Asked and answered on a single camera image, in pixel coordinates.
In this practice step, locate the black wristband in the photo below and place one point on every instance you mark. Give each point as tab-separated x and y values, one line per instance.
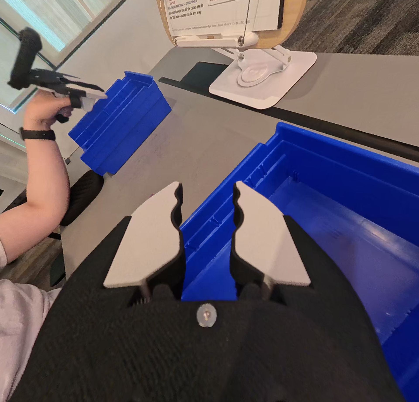
37	134

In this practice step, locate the dark desk foot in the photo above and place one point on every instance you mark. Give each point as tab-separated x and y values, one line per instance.
57	271

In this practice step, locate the person's left hand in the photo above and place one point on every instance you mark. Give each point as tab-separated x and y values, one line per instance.
42	110

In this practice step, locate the black oval pad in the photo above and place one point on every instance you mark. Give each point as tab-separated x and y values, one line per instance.
81	196

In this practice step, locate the blue plastic bin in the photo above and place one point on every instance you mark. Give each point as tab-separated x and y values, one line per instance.
360	228
121	124

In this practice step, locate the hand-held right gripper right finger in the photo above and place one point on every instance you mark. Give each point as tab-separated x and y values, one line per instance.
271	248

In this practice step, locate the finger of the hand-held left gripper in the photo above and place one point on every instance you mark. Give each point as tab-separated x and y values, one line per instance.
88	93
85	85

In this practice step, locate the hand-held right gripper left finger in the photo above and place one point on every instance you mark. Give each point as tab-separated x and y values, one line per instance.
144	248

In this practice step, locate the person's left forearm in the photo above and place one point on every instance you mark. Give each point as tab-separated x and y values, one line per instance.
39	196

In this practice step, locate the large grid window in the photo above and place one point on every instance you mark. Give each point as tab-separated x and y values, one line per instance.
39	16

